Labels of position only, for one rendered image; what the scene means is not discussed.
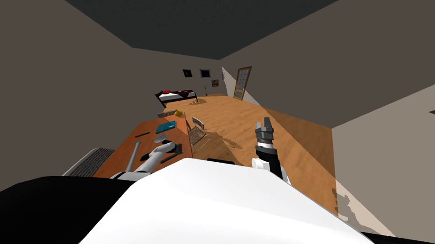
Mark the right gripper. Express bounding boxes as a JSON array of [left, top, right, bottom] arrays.
[[254, 116, 276, 147]]

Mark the orange wooden desk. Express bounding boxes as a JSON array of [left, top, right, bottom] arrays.
[[90, 108, 194, 179]]

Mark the grey ribbed radiator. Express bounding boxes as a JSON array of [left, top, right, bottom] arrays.
[[61, 147, 117, 178]]

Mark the bed with dark red blanket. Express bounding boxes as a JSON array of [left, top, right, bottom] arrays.
[[154, 88, 199, 109]]

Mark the grey baseball bat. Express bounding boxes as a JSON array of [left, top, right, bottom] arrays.
[[123, 141, 144, 173]]

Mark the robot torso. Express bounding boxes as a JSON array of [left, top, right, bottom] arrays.
[[61, 150, 380, 244]]

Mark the wooden door with glass panes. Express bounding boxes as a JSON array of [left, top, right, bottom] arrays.
[[232, 65, 254, 102]]

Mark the teal book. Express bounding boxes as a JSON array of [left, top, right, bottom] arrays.
[[155, 120, 177, 135]]

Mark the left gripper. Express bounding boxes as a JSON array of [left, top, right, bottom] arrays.
[[169, 141, 184, 156]]

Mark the wire mesh chair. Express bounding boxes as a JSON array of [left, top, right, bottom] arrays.
[[187, 116, 210, 153]]

